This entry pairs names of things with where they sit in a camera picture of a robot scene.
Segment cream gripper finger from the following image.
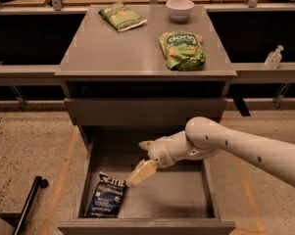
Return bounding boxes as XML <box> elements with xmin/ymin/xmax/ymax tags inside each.
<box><xmin>125</xmin><ymin>160</ymin><xmax>157</xmax><ymax>187</ymax></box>
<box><xmin>139</xmin><ymin>140</ymin><xmax>154</xmax><ymax>150</ymax></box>

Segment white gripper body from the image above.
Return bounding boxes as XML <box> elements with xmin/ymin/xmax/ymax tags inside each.
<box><xmin>148</xmin><ymin>137</ymin><xmax>175</xmax><ymax>168</ymax></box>

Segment blue chip bag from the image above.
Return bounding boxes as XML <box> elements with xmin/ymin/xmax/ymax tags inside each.
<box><xmin>85</xmin><ymin>172</ymin><xmax>126</xmax><ymax>218</ymax></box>

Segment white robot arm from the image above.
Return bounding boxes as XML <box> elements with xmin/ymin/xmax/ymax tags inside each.
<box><xmin>126</xmin><ymin>117</ymin><xmax>295</xmax><ymax>187</ymax></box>

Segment open grey middle drawer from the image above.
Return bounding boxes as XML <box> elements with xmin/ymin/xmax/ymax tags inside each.
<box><xmin>58</xmin><ymin>127</ymin><xmax>235</xmax><ymax>235</ymax></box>

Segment grey drawer cabinet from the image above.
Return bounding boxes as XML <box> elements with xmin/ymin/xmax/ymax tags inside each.
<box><xmin>55</xmin><ymin>5</ymin><xmax>236</xmax><ymax>142</ymax></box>

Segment closed grey top drawer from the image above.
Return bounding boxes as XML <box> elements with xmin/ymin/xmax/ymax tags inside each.
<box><xmin>65</xmin><ymin>98</ymin><xmax>226</xmax><ymax>126</ymax></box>

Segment flat green chip bag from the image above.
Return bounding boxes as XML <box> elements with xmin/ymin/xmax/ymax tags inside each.
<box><xmin>98</xmin><ymin>2</ymin><xmax>147</xmax><ymax>32</ymax></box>

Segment green snack pouch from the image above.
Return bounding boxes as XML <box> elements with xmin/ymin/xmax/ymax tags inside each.
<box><xmin>159</xmin><ymin>31</ymin><xmax>206</xmax><ymax>71</ymax></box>

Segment black metal bar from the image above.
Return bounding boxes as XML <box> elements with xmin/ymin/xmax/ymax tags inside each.
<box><xmin>12</xmin><ymin>176</ymin><xmax>49</xmax><ymax>235</ymax></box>

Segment white bowl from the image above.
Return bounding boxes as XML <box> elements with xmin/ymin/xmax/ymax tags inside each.
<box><xmin>166</xmin><ymin>0</ymin><xmax>195</xmax><ymax>22</ymax></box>

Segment clear sanitizer bottle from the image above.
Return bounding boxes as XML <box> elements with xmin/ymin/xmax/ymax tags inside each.
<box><xmin>264</xmin><ymin>45</ymin><xmax>284</xmax><ymax>70</ymax></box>

